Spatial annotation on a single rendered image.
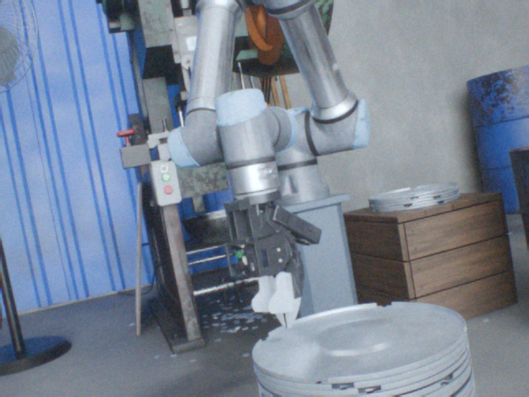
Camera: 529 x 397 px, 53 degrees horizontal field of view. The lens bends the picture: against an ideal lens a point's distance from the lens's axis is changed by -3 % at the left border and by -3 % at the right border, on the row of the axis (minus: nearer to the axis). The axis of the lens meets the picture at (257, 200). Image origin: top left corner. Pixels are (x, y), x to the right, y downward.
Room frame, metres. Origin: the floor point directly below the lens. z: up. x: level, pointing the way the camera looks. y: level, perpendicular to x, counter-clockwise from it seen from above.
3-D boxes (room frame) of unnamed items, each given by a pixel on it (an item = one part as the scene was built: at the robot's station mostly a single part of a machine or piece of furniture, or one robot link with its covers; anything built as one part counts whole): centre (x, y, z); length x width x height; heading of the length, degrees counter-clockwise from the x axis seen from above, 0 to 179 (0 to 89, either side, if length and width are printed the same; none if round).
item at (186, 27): (2.11, 0.13, 1.04); 0.17 x 0.15 x 0.30; 16
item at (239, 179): (0.82, 0.00, 0.53); 0.08 x 0.08 x 0.05
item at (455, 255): (1.74, -0.50, 0.18); 0.40 x 0.38 x 0.35; 16
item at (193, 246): (2.16, 0.15, 0.31); 0.43 x 0.42 x 0.01; 106
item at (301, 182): (1.40, -0.11, 0.50); 0.15 x 0.15 x 0.10
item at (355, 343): (0.73, -0.10, 0.30); 0.29 x 0.29 x 0.01
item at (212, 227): (2.15, 0.14, 0.36); 0.34 x 0.34 x 0.10
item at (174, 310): (2.21, 0.44, 0.45); 0.92 x 0.12 x 0.90; 16
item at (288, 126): (0.92, -0.03, 0.61); 0.11 x 0.11 x 0.08; 66
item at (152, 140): (2.10, 0.31, 0.76); 0.17 x 0.06 x 0.10; 106
